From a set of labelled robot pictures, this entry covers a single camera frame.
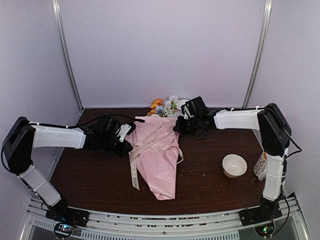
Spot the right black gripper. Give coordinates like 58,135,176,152
174,115,201,135

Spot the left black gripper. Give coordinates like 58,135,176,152
100,133,133,158

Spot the cream printed ribbon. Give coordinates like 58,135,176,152
128,121,185,190

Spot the white flower stem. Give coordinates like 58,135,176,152
164,95,186,118

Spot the blue hydrangea flower stem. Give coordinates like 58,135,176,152
155,105,166,117

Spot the pink wrapping paper sheet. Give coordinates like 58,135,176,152
124,115,181,201

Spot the orange flower stem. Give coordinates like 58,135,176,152
150,98,163,114

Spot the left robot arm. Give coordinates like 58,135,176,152
0,114,136,222

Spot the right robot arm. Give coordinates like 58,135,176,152
173,96,292,221

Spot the round white bowl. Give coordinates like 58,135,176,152
222,154,248,179

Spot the white mug yellow inside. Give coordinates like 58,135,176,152
253,152,267,181

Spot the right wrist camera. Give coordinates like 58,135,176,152
181,104,194,120

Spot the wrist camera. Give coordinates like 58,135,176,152
116,122,136,142
181,104,194,120

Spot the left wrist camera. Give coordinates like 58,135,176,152
116,122,136,142

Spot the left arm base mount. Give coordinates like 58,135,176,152
45,208,90,227

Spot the aluminium front rail base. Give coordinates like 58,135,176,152
19,192,311,240

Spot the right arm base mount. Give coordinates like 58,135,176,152
238,206,282,226

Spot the right aluminium frame post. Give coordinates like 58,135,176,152
242,0,273,109

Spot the aluminium frame post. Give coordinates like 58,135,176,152
242,0,273,109
52,0,84,112

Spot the left aluminium frame post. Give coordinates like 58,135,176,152
52,0,84,112

